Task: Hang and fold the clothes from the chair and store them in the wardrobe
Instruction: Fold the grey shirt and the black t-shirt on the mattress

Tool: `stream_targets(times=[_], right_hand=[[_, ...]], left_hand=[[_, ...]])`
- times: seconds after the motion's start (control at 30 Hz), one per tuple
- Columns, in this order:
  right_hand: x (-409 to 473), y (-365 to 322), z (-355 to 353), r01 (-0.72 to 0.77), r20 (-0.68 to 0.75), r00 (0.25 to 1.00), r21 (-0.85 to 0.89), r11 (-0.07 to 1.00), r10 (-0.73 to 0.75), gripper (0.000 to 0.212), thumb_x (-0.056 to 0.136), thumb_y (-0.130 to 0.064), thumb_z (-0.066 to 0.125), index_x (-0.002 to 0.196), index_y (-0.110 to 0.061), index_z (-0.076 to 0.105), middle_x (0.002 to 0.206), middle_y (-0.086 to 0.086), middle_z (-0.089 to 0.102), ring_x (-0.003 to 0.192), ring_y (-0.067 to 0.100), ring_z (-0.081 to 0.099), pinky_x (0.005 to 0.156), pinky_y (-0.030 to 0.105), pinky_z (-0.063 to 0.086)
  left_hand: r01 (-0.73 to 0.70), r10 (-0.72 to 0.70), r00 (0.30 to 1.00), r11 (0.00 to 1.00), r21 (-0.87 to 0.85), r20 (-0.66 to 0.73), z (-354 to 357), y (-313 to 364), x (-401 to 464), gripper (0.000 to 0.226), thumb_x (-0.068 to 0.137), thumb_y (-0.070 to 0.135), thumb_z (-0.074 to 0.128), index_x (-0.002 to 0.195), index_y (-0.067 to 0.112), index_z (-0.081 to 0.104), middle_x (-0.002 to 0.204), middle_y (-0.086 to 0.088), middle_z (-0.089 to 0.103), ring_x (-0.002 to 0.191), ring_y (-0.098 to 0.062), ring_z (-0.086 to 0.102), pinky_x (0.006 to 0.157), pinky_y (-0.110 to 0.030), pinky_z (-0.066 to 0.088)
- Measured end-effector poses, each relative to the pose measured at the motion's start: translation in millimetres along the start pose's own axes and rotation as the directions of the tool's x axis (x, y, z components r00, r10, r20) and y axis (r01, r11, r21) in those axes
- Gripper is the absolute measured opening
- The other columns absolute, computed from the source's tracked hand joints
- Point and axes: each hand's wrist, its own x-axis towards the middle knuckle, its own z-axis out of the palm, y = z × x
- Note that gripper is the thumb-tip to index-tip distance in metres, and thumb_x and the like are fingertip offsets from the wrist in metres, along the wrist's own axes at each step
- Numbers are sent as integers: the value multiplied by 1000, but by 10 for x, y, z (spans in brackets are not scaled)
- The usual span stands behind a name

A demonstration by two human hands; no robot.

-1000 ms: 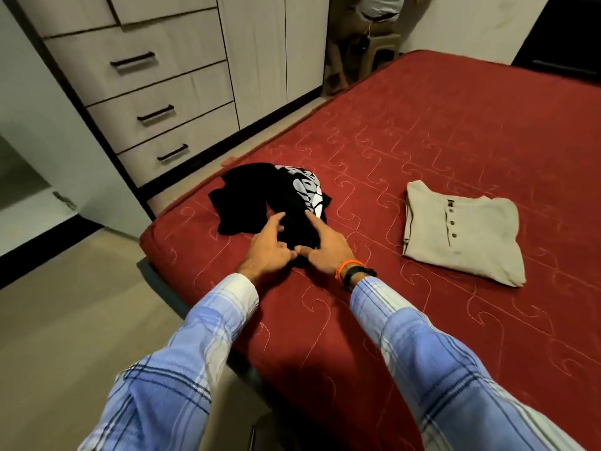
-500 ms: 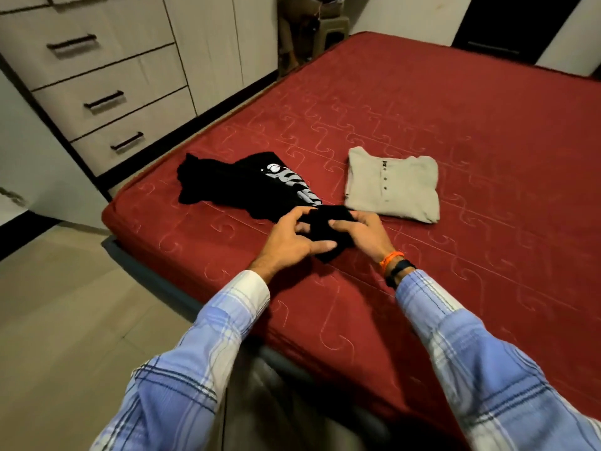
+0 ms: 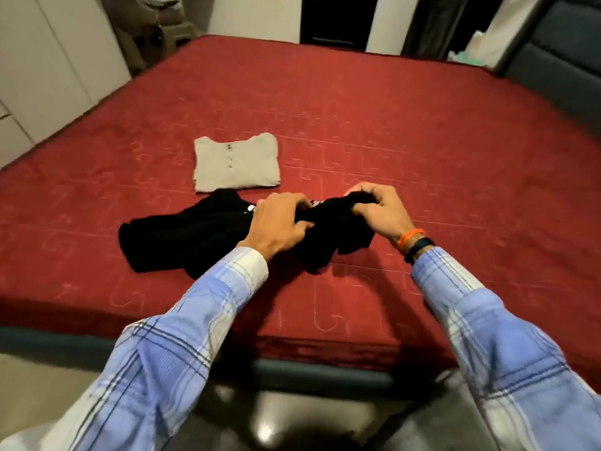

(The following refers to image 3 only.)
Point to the person's left hand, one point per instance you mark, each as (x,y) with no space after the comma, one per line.
(274,220)

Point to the person's right hand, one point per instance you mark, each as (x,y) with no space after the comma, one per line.
(389,211)

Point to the person's right thumb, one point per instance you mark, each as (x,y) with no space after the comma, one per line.
(362,209)

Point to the person's left thumb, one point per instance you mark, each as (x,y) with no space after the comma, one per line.
(303,225)

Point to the black garment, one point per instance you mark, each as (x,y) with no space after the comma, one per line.
(188,239)

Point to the person's left forearm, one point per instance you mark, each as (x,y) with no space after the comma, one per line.
(164,352)

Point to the person's right forearm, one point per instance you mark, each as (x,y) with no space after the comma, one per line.
(502,352)

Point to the orange wristband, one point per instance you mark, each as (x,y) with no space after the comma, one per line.
(409,237)

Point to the black wristband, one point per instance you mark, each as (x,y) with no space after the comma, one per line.
(419,247)

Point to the folded beige buttoned shirt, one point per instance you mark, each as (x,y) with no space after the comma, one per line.
(237,162)

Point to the red patterned bed sheet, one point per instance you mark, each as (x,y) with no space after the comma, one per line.
(375,112)

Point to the white and green cloth pile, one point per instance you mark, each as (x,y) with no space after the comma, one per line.
(472,51)

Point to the dark door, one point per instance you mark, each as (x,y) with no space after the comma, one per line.
(338,18)

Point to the dark curtain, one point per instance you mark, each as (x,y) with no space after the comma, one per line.
(432,23)

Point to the grey plastic stool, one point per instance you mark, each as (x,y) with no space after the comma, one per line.
(162,39)

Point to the dark blue padded headboard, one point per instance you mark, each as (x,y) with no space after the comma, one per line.
(563,56)

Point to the white wardrobe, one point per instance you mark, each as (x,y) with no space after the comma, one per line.
(51,65)

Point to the blue-grey bed frame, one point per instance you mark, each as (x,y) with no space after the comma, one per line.
(47,342)

